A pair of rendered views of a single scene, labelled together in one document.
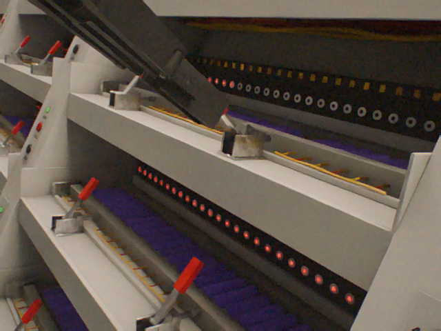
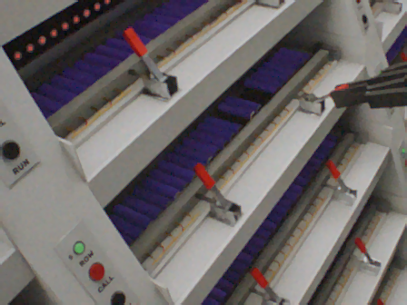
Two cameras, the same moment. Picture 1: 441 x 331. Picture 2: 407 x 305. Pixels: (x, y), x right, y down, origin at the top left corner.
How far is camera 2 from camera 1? 102 cm
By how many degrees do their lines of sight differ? 94
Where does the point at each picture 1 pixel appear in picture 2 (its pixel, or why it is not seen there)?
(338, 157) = (311, 71)
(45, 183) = not seen: outside the picture
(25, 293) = not seen: outside the picture
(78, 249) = (297, 279)
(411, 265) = (370, 66)
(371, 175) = (319, 64)
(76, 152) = not seen: outside the picture
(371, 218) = (357, 68)
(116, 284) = (317, 236)
